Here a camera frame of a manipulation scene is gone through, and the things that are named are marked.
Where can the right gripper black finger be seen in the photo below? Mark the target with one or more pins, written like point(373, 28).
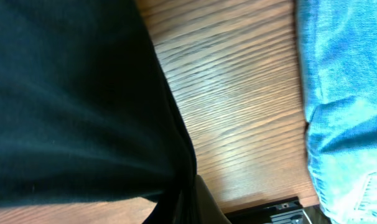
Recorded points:
point(205, 209)

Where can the black t-shirt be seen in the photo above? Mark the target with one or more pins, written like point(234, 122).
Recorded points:
point(86, 113)

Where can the light blue denim jeans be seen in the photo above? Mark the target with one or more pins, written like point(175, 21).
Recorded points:
point(337, 43)

